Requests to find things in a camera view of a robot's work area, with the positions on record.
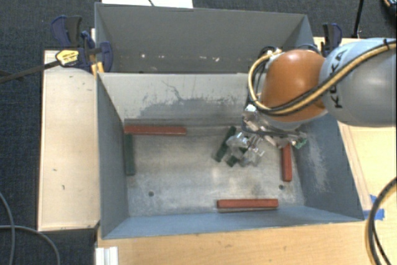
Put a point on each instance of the grey metal bin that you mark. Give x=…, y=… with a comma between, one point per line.
x=192, y=170

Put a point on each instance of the pale wood board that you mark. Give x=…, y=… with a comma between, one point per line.
x=69, y=146

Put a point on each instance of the dark green flat block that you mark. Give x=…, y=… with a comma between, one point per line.
x=129, y=155
x=224, y=147
x=232, y=160

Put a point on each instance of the red-brown flat block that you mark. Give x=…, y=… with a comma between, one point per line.
x=287, y=164
x=247, y=204
x=155, y=130

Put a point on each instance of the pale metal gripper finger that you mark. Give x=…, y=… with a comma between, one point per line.
x=252, y=155
x=237, y=141

